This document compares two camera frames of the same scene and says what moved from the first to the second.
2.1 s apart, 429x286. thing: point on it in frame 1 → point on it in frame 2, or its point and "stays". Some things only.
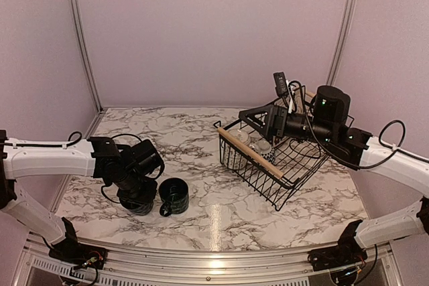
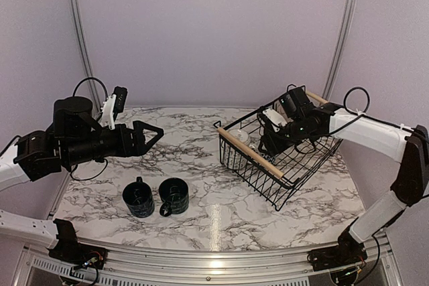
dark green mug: (174, 193) stays
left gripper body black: (130, 184) → (84, 151)
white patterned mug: (236, 155) stays
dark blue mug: (138, 203) stays
